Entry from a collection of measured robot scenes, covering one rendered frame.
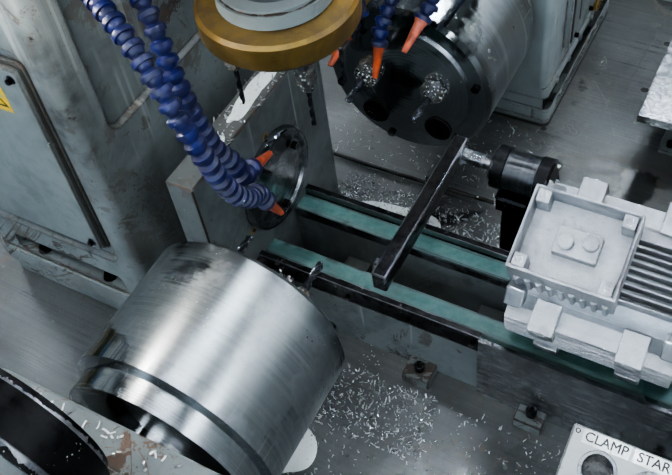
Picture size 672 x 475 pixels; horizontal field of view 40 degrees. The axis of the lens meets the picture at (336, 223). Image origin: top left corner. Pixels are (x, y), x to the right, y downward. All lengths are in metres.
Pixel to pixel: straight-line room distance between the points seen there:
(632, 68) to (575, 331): 0.75
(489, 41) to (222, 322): 0.56
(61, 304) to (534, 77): 0.83
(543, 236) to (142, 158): 0.51
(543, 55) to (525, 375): 0.54
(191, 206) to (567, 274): 0.44
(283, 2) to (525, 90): 0.68
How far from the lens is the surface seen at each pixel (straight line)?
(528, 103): 1.56
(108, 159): 1.14
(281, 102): 1.20
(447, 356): 1.25
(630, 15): 1.82
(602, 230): 1.05
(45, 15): 1.00
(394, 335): 1.26
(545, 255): 1.04
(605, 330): 1.07
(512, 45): 1.32
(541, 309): 1.07
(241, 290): 0.95
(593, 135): 1.58
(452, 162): 1.22
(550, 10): 1.43
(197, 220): 1.12
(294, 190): 1.29
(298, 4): 0.95
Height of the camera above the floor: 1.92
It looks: 51 degrees down
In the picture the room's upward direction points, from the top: 9 degrees counter-clockwise
